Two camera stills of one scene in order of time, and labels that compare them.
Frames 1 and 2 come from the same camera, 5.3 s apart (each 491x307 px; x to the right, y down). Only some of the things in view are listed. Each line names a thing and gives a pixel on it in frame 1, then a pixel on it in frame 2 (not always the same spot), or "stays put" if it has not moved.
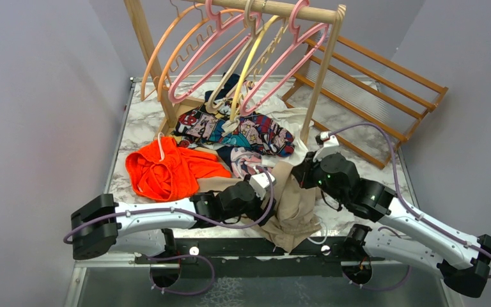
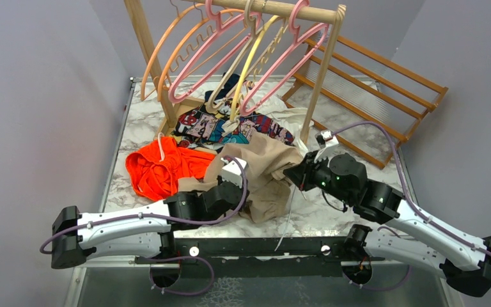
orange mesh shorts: x=162 y=172 stays put
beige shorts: x=295 y=216 → x=257 y=165
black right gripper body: x=313 y=176 stays put
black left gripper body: x=252 y=210 stays put
